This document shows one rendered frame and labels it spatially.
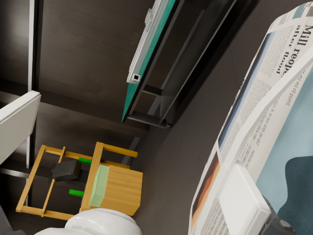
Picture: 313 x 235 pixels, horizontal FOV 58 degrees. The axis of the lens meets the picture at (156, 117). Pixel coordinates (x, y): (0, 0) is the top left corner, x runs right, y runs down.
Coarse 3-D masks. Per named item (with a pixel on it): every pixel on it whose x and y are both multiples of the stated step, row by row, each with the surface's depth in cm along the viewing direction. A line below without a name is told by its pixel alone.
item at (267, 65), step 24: (288, 24) 26; (264, 48) 34; (288, 48) 24; (264, 72) 29; (240, 96) 37; (264, 96) 25; (240, 120) 31; (216, 144) 40; (216, 168) 34; (192, 216) 37
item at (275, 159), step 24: (312, 24) 21; (312, 72) 20; (288, 96) 21; (312, 96) 19; (264, 120) 24; (288, 120) 21; (312, 120) 19; (264, 144) 23; (288, 144) 20; (312, 144) 18; (264, 168) 22; (288, 168) 20; (312, 168) 18; (264, 192) 21; (288, 192) 19; (312, 192) 17; (216, 216) 27; (288, 216) 19; (312, 216) 17
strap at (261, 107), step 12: (312, 48) 18; (300, 60) 18; (312, 60) 17; (288, 72) 18; (300, 72) 17; (276, 84) 18; (288, 84) 18; (276, 96) 18; (264, 108) 18; (252, 120) 18; (240, 132) 19; (240, 144) 19; (228, 156) 20; (228, 168) 19; (216, 180) 20; (216, 192) 20; (216, 204) 20; (204, 216) 20; (204, 228) 20
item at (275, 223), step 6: (270, 222) 14; (276, 222) 14; (282, 222) 14; (270, 228) 13; (276, 228) 13; (282, 228) 13; (288, 228) 14; (264, 234) 12; (270, 234) 13; (276, 234) 13; (282, 234) 13; (288, 234) 13; (294, 234) 13
